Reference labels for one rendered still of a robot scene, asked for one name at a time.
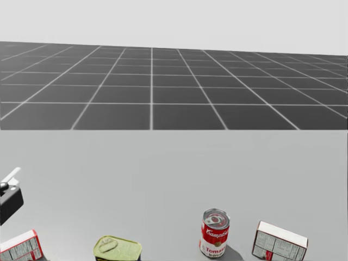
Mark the red and white can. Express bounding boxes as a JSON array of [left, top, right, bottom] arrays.
[[198, 208, 231, 258]]

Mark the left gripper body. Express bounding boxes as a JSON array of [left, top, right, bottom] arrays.
[[0, 186, 24, 226]]

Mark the green and blue rectangular can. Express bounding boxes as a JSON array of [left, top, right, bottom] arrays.
[[93, 235, 142, 261]]

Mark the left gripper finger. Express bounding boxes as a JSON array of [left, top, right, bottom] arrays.
[[0, 166, 22, 192]]

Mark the red and white carton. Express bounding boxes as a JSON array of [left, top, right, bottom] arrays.
[[251, 220, 309, 261], [0, 229, 44, 261]]

